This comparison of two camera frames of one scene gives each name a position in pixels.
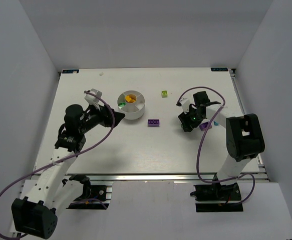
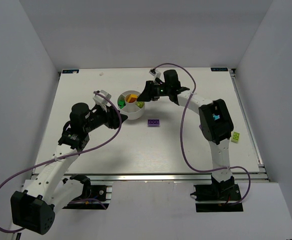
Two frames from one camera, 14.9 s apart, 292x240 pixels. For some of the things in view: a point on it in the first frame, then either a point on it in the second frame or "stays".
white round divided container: x=132 y=104 stays
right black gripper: x=187 y=120 → x=152 y=90
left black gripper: x=106 y=115 stays
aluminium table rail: x=159 y=177 stays
